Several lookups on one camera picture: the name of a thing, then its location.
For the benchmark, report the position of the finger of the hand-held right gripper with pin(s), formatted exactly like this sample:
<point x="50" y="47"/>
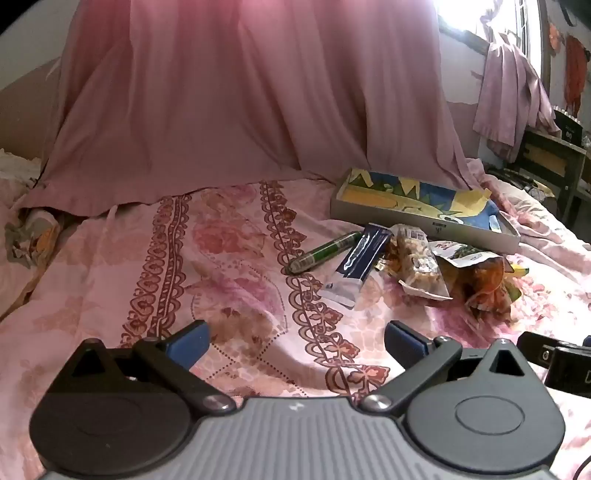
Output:
<point x="570" y="367"/>
<point x="535" y="350"/>

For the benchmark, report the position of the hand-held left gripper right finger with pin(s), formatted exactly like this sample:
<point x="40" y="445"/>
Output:
<point x="406" y="344"/>

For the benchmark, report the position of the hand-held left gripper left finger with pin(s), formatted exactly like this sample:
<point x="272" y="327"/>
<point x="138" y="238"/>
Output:
<point x="189" y="342"/>

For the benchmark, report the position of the clear peanut snack packet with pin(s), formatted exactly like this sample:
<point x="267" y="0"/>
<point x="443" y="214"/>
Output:
<point x="415" y="263"/>

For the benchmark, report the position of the orange snack bag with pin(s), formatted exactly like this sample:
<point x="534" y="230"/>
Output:
<point x="482" y="288"/>

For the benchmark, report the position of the blue and white packet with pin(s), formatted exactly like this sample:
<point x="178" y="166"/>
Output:
<point x="355" y="267"/>

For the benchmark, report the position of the white and green seaweed packet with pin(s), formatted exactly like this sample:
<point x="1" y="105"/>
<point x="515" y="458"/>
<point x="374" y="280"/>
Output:
<point x="461" y="254"/>

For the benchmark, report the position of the grey box with colourful lining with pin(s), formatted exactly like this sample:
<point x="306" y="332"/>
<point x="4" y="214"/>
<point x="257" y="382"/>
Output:
<point x="392" y="222"/>

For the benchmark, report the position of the green sausage stick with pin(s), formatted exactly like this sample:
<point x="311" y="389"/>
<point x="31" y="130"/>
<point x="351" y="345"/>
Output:
<point x="323" y="251"/>

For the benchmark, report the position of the pink floral blanket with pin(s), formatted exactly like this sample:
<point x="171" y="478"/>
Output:
<point x="231" y="258"/>

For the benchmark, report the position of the dark striped cloth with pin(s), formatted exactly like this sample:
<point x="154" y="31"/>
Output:
<point x="517" y="177"/>

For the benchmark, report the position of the dark wooden side table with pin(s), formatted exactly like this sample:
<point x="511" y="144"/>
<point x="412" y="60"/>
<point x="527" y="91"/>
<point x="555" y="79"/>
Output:
<point x="549" y="157"/>

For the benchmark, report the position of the crumpled pale cloth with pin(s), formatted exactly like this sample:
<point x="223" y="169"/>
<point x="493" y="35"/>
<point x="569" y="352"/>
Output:
<point x="23" y="230"/>

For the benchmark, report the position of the black box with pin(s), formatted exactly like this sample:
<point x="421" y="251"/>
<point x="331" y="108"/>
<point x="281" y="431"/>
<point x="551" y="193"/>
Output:
<point x="567" y="124"/>

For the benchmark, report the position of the pink curtain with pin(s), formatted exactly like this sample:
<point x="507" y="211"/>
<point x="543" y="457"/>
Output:
<point x="207" y="92"/>

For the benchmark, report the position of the hanging pink garment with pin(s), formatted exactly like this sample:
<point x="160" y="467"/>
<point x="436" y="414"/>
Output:
<point x="508" y="92"/>

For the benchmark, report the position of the hanging red garment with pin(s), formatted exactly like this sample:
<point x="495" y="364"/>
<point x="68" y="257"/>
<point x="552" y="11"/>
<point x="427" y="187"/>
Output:
<point x="575" y="74"/>

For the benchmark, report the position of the window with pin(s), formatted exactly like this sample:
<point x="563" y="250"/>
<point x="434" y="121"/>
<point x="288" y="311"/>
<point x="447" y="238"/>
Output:
<point x="498" y="18"/>

